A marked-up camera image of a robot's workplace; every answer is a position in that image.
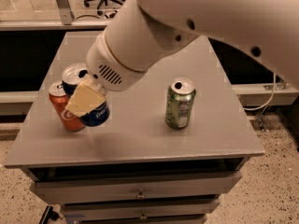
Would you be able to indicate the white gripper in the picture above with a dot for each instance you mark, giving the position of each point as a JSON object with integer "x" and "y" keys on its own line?
{"x": 105, "y": 65}

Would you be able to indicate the blue pepsi can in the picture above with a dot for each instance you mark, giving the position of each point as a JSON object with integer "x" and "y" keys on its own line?
{"x": 73, "y": 74}

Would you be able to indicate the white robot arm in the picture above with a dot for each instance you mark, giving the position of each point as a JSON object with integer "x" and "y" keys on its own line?
{"x": 145, "y": 31}

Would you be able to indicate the red coke can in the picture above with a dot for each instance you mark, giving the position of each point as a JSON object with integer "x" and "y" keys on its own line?
{"x": 59, "y": 101}

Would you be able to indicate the green soda can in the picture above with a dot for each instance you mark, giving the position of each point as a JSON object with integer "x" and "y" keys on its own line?
{"x": 180, "y": 97}

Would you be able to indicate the grey drawer cabinet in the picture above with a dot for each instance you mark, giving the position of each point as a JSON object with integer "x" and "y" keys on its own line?
{"x": 137, "y": 141}

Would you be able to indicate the lower drawer with knob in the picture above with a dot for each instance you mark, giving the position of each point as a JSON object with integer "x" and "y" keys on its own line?
{"x": 111, "y": 211}

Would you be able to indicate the drawer with knob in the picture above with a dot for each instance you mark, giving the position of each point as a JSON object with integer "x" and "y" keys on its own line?
{"x": 135, "y": 188}
{"x": 111, "y": 211}

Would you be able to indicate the upper drawer with knob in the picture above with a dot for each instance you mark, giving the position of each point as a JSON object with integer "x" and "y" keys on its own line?
{"x": 135, "y": 188}

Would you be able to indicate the grey metal window post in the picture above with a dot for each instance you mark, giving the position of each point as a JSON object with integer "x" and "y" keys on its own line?
{"x": 65, "y": 12}

